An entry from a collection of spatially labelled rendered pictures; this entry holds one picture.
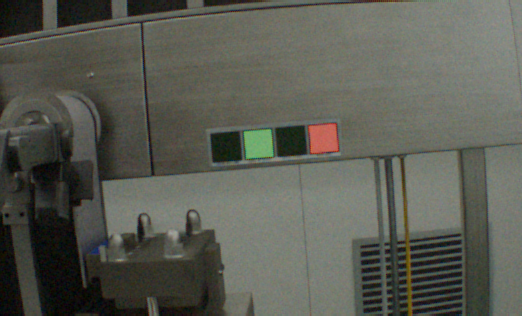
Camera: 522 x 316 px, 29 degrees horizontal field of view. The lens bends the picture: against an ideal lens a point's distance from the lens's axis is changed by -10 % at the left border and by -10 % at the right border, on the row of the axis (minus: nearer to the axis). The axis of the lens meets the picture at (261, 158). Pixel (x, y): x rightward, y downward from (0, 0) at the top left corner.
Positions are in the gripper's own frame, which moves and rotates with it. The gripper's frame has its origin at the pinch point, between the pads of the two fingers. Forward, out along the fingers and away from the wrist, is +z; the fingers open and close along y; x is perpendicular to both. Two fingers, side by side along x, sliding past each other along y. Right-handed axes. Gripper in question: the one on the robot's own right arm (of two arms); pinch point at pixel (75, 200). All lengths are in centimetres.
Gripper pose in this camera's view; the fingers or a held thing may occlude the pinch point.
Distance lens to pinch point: 179.1
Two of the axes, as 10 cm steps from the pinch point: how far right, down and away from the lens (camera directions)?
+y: 10.0, -0.8, -0.5
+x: -0.6, -9.2, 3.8
